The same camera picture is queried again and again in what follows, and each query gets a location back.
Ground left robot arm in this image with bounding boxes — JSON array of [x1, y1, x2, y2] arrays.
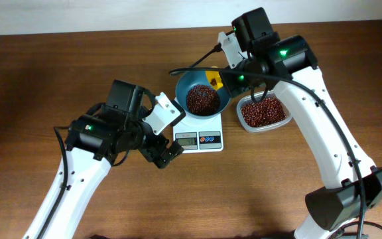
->
[[25, 80, 186, 238]]

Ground white digital kitchen scale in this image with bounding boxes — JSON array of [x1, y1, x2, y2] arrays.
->
[[173, 104, 225, 153]]

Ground clear plastic bean container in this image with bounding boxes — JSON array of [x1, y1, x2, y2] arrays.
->
[[236, 91, 292, 133]]

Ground yellow plastic measuring scoop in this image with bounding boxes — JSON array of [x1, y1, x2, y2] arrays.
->
[[205, 70, 223, 91]]

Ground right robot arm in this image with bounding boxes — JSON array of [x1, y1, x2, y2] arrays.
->
[[222, 8, 382, 238]]

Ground red adzuki beans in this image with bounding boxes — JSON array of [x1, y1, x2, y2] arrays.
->
[[186, 84, 286, 127]]

